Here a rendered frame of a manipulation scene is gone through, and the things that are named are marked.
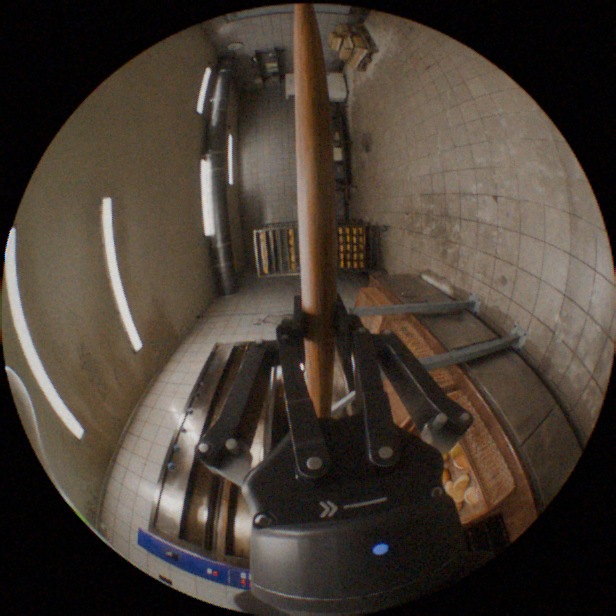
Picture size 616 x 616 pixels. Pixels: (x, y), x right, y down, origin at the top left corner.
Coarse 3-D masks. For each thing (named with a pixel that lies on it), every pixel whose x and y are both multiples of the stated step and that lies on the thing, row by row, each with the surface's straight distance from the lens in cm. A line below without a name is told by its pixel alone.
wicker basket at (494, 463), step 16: (464, 400) 91; (416, 432) 103; (480, 432) 84; (464, 448) 77; (480, 448) 81; (496, 448) 84; (448, 464) 112; (480, 464) 78; (496, 464) 82; (448, 480) 115; (480, 480) 75; (496, 480) 80; (512, 480) 84; (496, 496) 78; (480, 512) 79
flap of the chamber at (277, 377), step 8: (280, 368) 154; (280, 376) 149; (272, 384) 136; (280, 384) 145; (272, 392) 131; (280, 392) 141; (272, 400) 126; (280, 400) 137; (272, 408) 122; (280, 408) 134; (272, 416) 119; (280, 416) 131; (272, 424) 116; (280, 424) 128; (272, 432) 114; (280, 432) 125; (272, 440) 112; (280, 440) 123; (272, 448) 110
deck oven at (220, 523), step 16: (336, 336) 202; (352, 368) 166; (352, 384) 154; (224, 480) 124; (224, 496) 121; (224, 512) 119; (224, 528) 118; (176, 544) 132; (224, 544) 118; (224, 560) 120; (240, 560) 117
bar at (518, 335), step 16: (400, 304) 126; (416, 304) 129; (432, 304) 134; (448, 304) 142; (464, 304) 153; (480, 304) 158; (512, 336) 131; (448, 352) 92; (464, 352) 96; (480, 352) 104; (432, 368) 86; (352, 400) 83
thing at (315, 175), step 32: (320, 64) 24; (320, 96) 20; (320, 128) 18; (320, 160) 17; (320, 192) 16; (320, 224) 16; (320, 256) 16; (320, 288) 17; (320, 320) 18; (320, 352) 20; (320, 384) 22; (320, 416) 27
